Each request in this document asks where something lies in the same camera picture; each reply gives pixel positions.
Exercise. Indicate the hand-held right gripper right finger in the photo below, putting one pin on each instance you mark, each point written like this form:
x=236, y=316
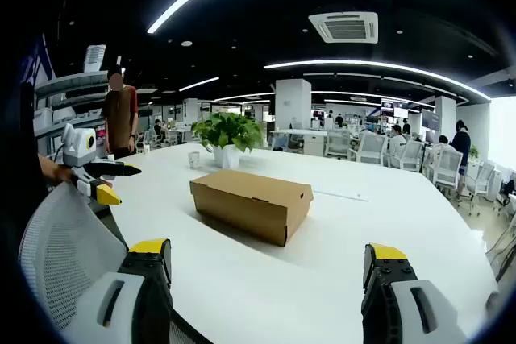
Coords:
x=395, y=307

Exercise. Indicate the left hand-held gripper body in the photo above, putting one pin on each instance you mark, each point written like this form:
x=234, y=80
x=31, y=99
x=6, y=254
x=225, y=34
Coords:
x=78, y=146

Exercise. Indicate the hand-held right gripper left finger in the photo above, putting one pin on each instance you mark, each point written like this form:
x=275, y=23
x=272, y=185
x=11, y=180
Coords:
x=141, y=303

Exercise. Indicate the brown cardboard shoe box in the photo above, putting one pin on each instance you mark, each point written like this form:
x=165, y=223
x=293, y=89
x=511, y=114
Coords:
x=242, y=199

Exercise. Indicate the person's left hand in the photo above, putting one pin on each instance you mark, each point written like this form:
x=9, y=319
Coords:
x=64, y=174

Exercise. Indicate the grey storage shelf rack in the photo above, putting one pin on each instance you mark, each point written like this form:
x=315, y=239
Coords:
x=60, y=90

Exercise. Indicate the grey mesh office chair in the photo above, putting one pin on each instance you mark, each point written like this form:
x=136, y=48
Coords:
x=60, y=247

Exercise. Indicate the white paper cup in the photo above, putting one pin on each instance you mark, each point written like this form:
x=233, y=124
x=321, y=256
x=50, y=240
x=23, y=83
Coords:
x=194, y=160

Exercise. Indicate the green potted plant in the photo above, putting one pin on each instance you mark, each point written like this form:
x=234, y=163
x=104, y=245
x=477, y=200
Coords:
x=225, y=126

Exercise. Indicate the short ceiling light strip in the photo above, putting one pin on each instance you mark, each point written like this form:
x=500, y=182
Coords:
x=199, y=84

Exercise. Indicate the white table power strip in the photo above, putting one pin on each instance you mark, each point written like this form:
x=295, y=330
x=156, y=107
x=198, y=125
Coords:
x=342, y=195

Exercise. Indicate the row of white office chairs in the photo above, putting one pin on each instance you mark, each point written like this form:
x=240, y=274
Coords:
x=411, y=154

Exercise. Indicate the white office desk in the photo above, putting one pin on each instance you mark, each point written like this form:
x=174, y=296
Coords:
x=298, y=134

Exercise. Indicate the white square pillar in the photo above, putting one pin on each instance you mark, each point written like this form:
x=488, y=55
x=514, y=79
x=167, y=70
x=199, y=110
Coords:
x=292, y=102

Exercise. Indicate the ceiling air conditioner vent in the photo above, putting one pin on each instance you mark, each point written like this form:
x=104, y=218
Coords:
x=342, y=27

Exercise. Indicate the wall display screens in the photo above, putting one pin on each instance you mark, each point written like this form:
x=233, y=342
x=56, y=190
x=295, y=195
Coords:
x=393, y=109

